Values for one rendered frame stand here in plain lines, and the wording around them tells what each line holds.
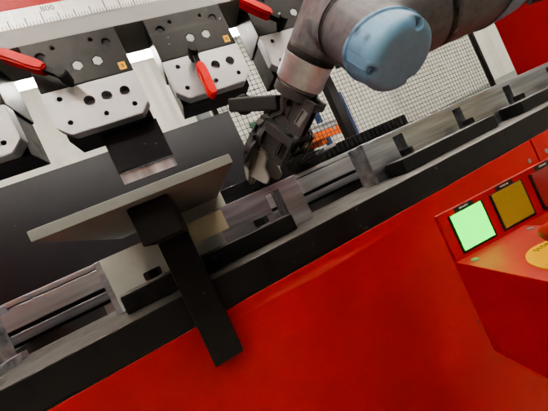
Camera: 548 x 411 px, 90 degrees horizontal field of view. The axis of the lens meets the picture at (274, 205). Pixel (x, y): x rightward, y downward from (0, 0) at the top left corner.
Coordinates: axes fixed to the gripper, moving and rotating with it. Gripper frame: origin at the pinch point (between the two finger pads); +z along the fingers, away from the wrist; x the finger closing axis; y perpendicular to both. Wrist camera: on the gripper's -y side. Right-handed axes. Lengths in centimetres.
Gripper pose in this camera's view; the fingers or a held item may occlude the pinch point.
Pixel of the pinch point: (249, 176)
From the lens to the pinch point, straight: 56.3
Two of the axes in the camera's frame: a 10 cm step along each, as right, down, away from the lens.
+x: 6.2, -3.1, 7.2
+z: -3.6, 7.1, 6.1
